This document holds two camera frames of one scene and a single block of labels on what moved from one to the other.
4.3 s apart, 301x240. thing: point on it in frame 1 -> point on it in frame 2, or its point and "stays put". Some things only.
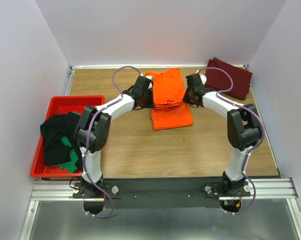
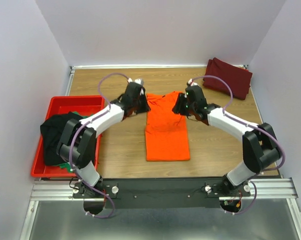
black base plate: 164,193 stays put
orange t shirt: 169,112 -> 166,133
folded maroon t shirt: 218,80 stays put
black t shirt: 53,129 stays put
